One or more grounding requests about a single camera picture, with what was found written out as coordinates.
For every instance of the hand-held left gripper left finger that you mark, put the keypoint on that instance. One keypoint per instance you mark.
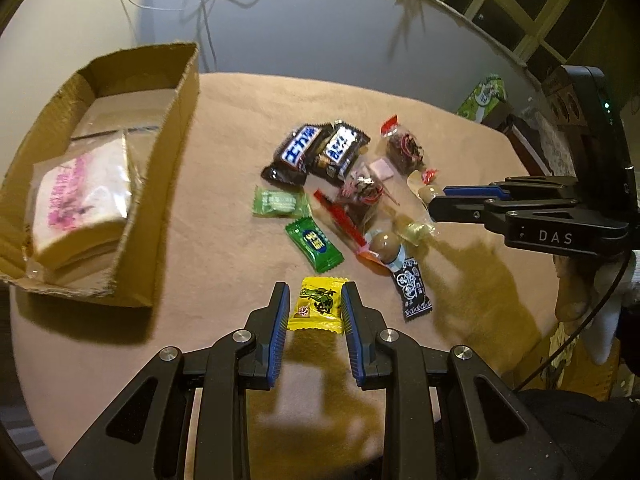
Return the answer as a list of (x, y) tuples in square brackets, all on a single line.
[(277, 335)]

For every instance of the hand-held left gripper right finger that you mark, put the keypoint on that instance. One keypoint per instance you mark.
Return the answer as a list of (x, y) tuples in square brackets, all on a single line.
[(352, 335)]

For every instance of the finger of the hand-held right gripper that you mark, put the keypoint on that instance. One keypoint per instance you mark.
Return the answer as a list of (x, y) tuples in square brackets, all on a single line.
[(460, 210), (470, 191)]

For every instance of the yellow candy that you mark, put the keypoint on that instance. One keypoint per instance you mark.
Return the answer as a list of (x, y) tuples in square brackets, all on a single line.
[(315, 305)]

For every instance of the clear yellow jelly cup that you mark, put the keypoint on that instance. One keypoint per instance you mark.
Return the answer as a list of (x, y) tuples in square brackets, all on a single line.
[(415, 230)]

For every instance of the black and white patterned candy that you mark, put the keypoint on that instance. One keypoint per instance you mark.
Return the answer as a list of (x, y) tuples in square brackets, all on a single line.
[(412, 290)]

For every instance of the clear packet of dark fruit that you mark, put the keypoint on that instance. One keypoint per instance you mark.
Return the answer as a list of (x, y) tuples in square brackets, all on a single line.
[(405, 150)]

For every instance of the chocolate ball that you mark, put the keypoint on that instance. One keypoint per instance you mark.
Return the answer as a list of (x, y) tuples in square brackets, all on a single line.
[(385, 245)]

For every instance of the small pink candy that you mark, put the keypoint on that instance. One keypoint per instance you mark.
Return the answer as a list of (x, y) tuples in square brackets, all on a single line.
[(382, 168)]

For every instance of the dark green candy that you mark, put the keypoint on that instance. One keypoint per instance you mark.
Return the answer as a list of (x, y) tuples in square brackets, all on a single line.
[(312, 244)]

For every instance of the clear packet with red strip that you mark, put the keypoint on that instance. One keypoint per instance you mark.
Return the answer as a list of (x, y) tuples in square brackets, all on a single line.
[(357, 200)]

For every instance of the light green candy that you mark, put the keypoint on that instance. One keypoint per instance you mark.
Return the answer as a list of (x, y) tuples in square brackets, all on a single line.
[(277, 202)]

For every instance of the brown chocolate bar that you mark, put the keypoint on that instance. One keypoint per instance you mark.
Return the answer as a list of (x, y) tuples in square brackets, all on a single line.
[(340, 152), (297, 152)]

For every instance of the brown cardboard box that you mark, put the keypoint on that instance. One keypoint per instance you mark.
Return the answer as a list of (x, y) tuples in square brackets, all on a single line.
[(165, 170)]

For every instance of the person's right hand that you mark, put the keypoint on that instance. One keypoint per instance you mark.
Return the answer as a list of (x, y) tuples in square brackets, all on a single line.
[(575, 290)]

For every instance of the white lace cloth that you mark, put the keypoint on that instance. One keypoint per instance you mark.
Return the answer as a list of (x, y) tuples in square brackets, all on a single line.
[(557, 150)]

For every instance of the dark brown box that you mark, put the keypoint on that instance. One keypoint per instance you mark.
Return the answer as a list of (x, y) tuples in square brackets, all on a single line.
[(525, 145)]

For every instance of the green tissue box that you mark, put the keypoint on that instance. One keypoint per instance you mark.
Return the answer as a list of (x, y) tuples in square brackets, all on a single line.
[(482, 97)]

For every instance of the grey stone shelf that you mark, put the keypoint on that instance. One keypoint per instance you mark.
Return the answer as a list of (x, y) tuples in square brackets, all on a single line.
[(450, 7)]

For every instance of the yellow patterned cloth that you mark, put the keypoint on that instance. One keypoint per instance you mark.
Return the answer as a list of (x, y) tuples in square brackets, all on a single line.
[(565, 365)]

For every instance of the wrapped bread with pink print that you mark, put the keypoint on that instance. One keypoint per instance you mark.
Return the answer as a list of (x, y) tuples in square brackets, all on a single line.
[(80, 200)]

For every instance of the person's dark clothing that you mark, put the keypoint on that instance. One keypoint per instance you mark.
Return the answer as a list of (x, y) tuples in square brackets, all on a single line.
[(590, 435)]

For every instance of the beige lattice frame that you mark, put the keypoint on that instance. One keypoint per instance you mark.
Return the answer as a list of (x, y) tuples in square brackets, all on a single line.
[(540, 30)]

